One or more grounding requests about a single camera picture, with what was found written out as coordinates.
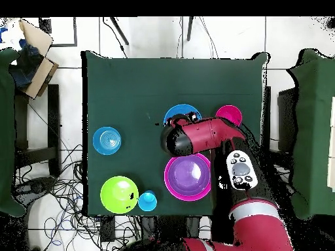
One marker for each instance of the large pink bowl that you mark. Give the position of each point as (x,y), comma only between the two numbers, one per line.
(166,180)

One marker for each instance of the purple bowl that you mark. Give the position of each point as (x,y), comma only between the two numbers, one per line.
(183,175)

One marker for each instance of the grey pedestal foot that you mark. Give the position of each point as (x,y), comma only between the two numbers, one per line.
(36,184)

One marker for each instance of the green cloth side table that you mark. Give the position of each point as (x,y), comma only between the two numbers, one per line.
(314,130)
(6,130)

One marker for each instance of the small pink bowl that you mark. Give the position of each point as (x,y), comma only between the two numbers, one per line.
(231,112)

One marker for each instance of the black floor box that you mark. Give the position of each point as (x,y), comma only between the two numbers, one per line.
(107,230)

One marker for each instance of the large blue bowl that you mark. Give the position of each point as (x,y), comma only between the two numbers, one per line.
(180,109)

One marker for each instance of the black square frame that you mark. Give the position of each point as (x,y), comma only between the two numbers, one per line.
(75,31)

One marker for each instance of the small translucent blue bowl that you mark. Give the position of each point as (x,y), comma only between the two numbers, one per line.
(106,141)

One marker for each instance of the dark green tablecloth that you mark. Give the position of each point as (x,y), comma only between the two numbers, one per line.
(117,78)

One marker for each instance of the black tripod leg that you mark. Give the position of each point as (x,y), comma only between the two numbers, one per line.
(119,30)
(190,28)

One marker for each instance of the dark blue bag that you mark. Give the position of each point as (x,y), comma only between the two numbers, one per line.
(26,68)

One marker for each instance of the green bowl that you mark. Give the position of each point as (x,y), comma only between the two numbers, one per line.
(116,194)

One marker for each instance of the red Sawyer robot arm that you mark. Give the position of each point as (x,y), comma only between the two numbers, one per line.
(206,133)

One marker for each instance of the black chair frame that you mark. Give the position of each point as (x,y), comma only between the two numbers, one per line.
(267,109)
(53,117)

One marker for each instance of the cardboard box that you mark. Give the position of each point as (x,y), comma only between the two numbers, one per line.
(36,36)

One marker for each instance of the blue cup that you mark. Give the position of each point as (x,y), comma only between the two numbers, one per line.
(148,201)

